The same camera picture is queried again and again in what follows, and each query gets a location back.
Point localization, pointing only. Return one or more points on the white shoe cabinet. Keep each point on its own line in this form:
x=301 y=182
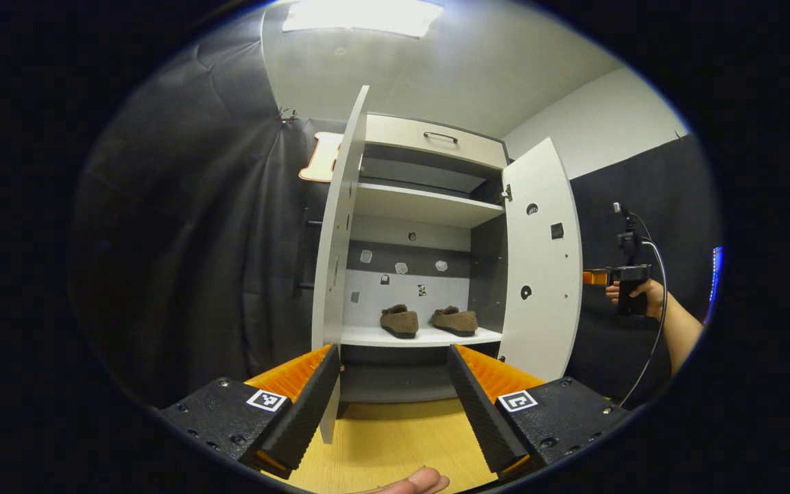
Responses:
x=402 y=288

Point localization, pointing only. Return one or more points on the brown fuzzy shoe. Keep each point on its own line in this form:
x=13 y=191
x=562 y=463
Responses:
x=455 y=321
x=399 y=322

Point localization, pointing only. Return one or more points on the black backdrop cloth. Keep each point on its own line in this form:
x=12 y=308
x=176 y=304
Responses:
x=182 y=240
x=683 y=192

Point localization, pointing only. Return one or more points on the white cabinet shelf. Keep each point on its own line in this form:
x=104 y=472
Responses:
x=422 y=204

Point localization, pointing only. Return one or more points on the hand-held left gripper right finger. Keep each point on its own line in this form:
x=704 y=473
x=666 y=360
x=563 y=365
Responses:
x=481 y=412

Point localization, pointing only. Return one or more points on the metal cloth clip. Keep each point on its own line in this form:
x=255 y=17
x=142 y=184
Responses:
x=287 y=115

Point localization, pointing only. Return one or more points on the white cabinet door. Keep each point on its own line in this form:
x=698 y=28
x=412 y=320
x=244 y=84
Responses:
x=542 y=274
x=333 y=240

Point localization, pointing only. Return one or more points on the white cabinet drawer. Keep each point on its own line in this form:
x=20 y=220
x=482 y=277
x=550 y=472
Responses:
x=402 y=137

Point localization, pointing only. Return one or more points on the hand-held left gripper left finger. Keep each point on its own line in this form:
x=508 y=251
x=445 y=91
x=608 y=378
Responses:
x=306 y=412

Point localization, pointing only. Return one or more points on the ceiling light panel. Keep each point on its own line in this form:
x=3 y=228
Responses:
x=361 y=17

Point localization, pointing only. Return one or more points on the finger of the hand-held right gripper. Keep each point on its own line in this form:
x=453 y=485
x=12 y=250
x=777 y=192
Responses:
x=594 y=277

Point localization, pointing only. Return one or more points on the blue glowing object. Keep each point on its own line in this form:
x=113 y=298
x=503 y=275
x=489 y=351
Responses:
x=716 y=274

